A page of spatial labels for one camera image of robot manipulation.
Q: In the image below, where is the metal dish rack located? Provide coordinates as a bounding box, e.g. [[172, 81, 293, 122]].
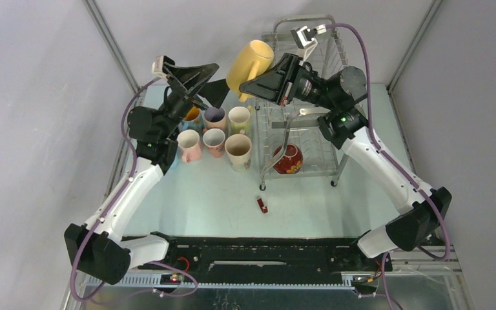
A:
[[256, 14, 350, 191]]

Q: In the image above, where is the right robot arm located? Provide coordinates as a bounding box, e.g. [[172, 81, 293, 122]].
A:
[[239, 53, 452, 270]]

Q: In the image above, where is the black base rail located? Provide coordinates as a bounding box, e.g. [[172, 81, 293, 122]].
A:
[[119, 232, 446, 287]]

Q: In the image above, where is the aluminium frame post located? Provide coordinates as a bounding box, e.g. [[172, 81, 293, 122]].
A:
[[81, 0, 140, 93], [386, 0, 445, 93]]

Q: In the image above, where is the small red broken piece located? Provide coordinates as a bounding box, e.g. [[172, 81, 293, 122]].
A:
[[256, 197, 269, 214]]

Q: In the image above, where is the aluminium frame post left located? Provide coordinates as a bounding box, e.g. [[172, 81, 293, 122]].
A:
[[81, 0, 140, 93]]

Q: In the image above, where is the orange yellow cup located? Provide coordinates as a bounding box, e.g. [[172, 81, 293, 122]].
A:
[[225, 40, 274, 103]]

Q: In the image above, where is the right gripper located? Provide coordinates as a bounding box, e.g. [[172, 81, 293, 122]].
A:
[[239, 54, 337, 112]]

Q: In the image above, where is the pale pink cup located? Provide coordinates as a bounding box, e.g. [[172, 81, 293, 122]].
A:
[[203, 107, 228, 132]]

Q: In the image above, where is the dark red mug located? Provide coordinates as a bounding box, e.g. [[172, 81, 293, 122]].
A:
[[273, 143, 304, 174]]

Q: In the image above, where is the blue patterned mug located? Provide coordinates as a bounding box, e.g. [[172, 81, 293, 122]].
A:
[[179, 106, 204, 134]]

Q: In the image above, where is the beige cup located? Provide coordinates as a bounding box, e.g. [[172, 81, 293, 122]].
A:
[[225, 134, 253, 172]]

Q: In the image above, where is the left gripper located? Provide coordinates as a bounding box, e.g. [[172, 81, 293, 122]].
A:
[[158, 63, 236, 140]]

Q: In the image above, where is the aluminium frame post right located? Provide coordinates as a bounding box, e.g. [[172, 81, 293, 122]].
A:
[[386, 0, 445, 93]]

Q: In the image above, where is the salmon pink cup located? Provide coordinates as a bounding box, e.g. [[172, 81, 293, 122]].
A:
[[202, 128, 226, 158]]

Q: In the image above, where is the pink mug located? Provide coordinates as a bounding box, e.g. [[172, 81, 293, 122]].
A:
[[177, 129, 203, 163]]

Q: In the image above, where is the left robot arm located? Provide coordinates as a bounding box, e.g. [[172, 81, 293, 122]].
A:
[[64, 56, 229, 284]]

